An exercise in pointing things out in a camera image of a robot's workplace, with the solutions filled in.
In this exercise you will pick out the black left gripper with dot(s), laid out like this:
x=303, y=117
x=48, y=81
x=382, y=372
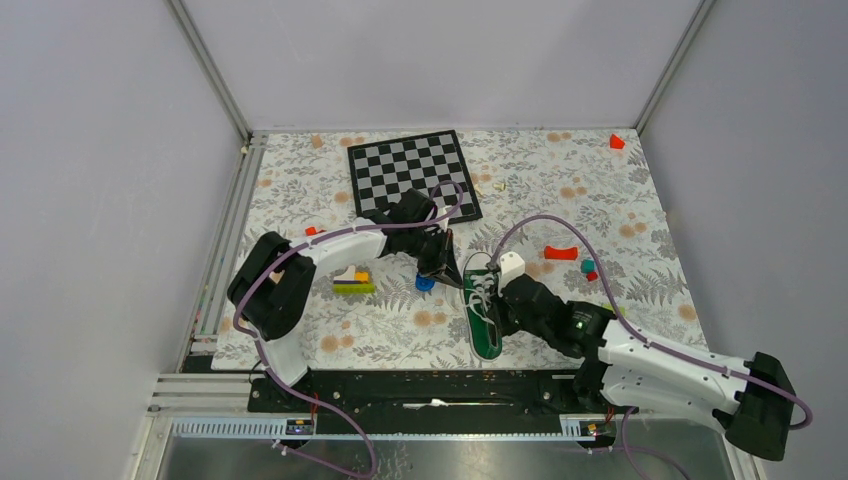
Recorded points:
x=449, y=273

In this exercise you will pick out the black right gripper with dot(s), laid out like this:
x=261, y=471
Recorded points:
x=497, y=310

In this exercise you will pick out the green canvas sneaker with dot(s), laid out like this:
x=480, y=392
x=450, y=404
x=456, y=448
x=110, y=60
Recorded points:
x=478, y=284

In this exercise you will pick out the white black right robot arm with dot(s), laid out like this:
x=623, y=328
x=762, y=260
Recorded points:
x=744, y=400

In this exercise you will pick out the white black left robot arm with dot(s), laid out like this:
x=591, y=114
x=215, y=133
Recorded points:
x=271, y=288

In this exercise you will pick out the blue plastic cap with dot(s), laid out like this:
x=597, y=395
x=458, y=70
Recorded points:
x=424, y=284

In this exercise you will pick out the teal cube block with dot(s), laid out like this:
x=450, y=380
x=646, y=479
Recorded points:
x=587, y=266

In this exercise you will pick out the red arch block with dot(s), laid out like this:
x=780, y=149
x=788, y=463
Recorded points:
x=563, y=254

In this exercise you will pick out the stacked colourful toy bricks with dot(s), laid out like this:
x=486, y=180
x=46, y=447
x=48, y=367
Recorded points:
x=353, y=282

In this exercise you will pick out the small wooden piece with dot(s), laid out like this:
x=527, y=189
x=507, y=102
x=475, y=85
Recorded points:
x=485, y=189

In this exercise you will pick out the floral table mat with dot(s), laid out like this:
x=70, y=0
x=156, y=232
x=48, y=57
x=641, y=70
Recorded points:
x=563, y=189

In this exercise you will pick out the black grey chessboard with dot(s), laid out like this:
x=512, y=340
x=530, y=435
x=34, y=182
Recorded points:
x=381, y=171

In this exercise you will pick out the red toy brick window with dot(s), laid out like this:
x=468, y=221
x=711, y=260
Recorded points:
x=311, y=231

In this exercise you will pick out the red wedge block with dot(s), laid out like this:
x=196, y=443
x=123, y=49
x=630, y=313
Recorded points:
x=615, y=142

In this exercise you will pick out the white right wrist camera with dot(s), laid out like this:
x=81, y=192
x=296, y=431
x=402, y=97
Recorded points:
x=510, y=266

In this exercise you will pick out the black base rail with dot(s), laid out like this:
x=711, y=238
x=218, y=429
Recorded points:
x=416, y=404

